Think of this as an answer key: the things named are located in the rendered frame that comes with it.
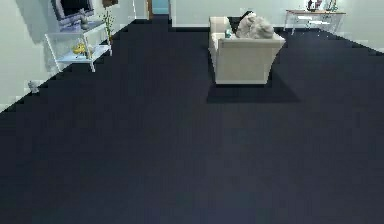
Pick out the grey television set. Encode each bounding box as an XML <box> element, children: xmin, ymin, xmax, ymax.
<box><xmin>50</xmin><ymin>0</ymin><xmax>95</xmax><ymax>30</ymax></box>

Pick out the cream armchair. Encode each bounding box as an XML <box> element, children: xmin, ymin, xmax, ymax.
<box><xmin>208</xmin><ymin>15</ymin><xmax>287</xmax><ymax>85</ymax></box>

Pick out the white glass shelf table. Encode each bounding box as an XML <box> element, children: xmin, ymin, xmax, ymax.
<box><xmin>44</xmin><ymin>20</ymin><xmax>113</xmax><ymax>73</ymax></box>

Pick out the grey small vase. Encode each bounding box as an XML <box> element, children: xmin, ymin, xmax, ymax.
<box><xmin>79</xmin><ymin>13</ymin><xmax>90</xmax><ymax>31</ymax></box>

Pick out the green house plant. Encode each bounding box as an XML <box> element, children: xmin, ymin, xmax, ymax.
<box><xmin>100</xmin><ymin>9</ymin><xmax>116</xmax><ymax>45</ymax></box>

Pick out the dark small statue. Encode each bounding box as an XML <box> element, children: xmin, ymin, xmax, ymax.
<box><xmin>306</xmin><ymin>0</ymin><xmax>323</xmax><ymax>12</ymax></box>

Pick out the yellow object on shelf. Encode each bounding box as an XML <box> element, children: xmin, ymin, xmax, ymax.
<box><xmin>72</xmin><ymin>42</ymin><xmax>88</xmax><ymax>56</ymax></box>

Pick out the wooden top side table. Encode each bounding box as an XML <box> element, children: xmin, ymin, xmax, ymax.
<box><xmin>283</xmin><ymin>9</ymin><xmax>347</xmax><ymax>36</ymax></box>

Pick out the grey crumpled cushion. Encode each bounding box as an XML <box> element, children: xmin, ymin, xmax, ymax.
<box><xmin>235</xmin><ymin>12</ymin><xmax>275</xmax><ymax>40</ymax></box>

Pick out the brown framed room door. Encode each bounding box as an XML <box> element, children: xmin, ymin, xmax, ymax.
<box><xmin>145</xmin><ymin>0</ymin><xmax>172</xmax><ymax>21</ymax></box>

